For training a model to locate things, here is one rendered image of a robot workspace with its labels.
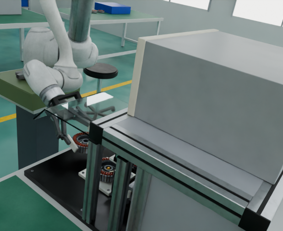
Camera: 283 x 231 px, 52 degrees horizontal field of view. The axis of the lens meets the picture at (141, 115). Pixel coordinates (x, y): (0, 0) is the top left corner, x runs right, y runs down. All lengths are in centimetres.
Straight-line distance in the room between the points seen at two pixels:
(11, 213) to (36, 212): 7
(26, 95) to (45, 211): 73
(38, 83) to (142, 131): 63
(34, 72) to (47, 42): 43
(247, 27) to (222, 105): 506
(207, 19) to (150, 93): 526
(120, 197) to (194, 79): 35
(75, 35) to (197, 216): 117
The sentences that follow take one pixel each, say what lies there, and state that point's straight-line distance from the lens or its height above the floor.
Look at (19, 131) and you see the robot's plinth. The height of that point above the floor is 48.
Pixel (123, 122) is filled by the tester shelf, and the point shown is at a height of 111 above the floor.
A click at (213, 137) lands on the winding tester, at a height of 116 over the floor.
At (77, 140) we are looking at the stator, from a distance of 115.
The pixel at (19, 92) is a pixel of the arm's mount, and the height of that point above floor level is 82.
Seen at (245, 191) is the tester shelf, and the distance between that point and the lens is 61.
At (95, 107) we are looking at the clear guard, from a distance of 92.
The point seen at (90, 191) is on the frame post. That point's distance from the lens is 86.
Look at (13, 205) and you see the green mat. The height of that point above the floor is 75.
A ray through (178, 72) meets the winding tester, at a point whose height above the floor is 127.
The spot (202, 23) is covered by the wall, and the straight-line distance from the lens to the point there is 598.
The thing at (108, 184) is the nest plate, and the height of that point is 78.
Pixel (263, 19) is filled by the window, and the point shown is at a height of 105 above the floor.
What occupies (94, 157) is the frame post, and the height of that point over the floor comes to 101.
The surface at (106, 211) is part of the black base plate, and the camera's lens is 98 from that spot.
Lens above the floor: 146
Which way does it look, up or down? 26 degrees down
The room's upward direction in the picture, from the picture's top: 10 degrees clockwise
